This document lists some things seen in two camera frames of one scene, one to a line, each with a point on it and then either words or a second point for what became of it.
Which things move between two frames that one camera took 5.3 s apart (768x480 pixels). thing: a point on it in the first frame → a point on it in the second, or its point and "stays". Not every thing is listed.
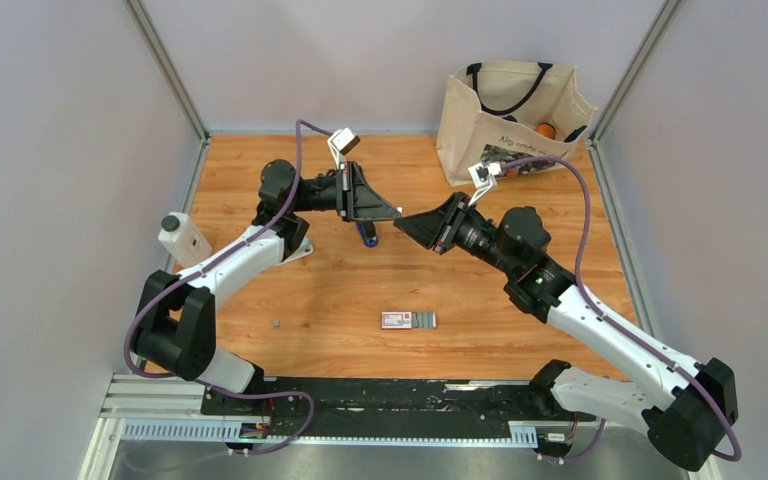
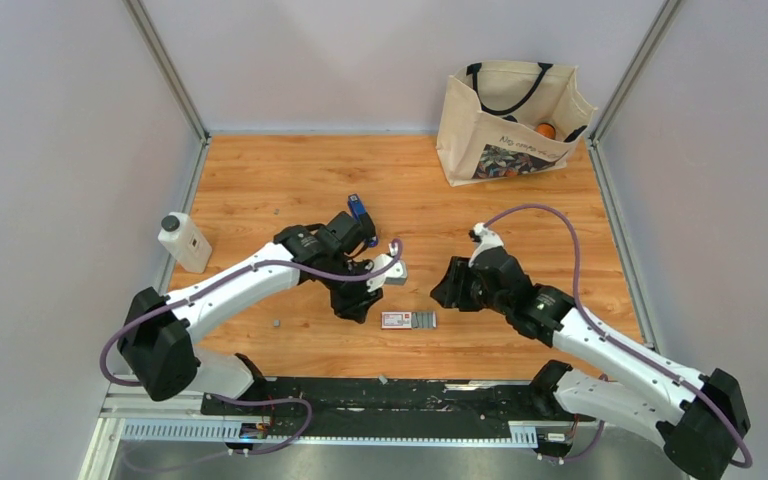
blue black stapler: (368, 233) stays
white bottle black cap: (184, 239) stays
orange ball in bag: (546, 129) stays
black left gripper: (356, 200) → (356, 305)
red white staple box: (408, 320) stays
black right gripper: (438, 228) → (449, 292)
